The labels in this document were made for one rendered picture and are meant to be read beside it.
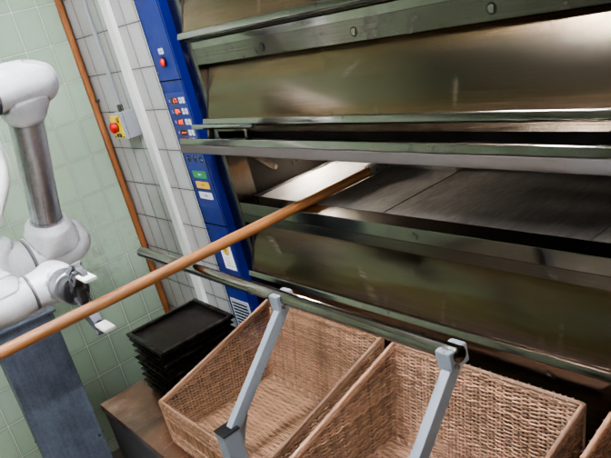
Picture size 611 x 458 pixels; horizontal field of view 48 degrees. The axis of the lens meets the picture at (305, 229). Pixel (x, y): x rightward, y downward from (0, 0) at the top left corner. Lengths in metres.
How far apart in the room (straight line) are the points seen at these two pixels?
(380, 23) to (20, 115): 1.11
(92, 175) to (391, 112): 1.72
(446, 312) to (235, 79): 0.91
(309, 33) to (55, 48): 1.47
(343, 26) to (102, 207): 1.68
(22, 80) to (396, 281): 1.18
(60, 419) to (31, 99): 1.09
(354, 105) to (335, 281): 0.57
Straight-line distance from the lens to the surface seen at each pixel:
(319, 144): 1.57
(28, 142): 2.23
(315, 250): 2.03
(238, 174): 2.25
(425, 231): 1.64
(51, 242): 2.41
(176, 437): 2.22
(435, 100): 1.46
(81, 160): 2.98
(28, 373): 2.49
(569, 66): 1.28
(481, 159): 1.25
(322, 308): 1.39
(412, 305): 1.77
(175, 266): 1.79
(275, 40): 1.83
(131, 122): 2.68
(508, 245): 1.49
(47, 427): 2.57
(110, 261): 3.06
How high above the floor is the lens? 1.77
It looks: 19 degrees down
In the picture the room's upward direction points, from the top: 15 degrees counter-clockwise
